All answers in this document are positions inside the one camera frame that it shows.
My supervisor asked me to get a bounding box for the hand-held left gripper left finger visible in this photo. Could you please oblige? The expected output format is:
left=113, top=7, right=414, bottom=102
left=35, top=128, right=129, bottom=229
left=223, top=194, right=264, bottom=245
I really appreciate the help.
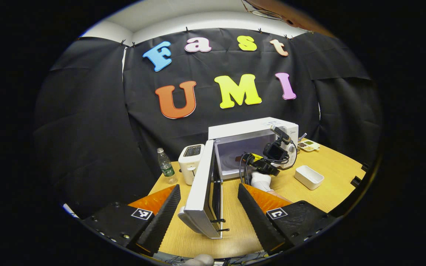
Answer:
left=82, top=185, right=181, bottom=256

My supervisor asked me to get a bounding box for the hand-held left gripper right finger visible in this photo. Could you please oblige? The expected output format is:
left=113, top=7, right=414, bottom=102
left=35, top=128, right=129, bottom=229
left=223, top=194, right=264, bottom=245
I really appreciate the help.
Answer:
left=238, top=183, right=337, bottom=256

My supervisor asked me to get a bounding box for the white microwave oven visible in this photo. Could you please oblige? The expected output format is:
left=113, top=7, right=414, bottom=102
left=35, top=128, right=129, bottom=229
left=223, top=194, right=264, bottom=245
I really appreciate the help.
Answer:
left=178, top=117, right=299, bottom=239

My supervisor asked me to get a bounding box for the white toaster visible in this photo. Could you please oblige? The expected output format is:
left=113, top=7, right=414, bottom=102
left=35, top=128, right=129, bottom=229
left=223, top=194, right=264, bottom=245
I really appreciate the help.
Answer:
left=178, top=144, right=205, bottom=185

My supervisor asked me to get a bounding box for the white divided food tray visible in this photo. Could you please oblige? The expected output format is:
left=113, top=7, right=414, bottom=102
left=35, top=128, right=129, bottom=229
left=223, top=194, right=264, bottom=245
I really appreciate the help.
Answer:
left=299, top=139, right=320, bottom=153

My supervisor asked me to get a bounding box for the black cable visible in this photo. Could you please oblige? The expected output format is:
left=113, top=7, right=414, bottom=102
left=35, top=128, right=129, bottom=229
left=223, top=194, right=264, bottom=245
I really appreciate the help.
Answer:
left=239, top=152, right=255, bottom=185

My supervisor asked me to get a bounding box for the clear plastic water bottle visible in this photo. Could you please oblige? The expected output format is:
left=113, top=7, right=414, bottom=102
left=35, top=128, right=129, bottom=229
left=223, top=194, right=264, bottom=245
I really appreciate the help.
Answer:
left=157, top=148, right=178, bottom=184

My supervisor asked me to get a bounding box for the white rectangular tray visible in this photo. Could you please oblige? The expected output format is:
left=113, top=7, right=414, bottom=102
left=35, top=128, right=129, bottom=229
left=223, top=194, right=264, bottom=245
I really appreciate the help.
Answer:
left=294, top=165, right=325, bottom=191

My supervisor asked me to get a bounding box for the round ceiling lamp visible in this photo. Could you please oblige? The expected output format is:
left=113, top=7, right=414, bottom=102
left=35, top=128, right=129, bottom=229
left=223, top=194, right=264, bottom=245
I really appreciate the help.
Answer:
left=251, top=9, right=283, bottom=20

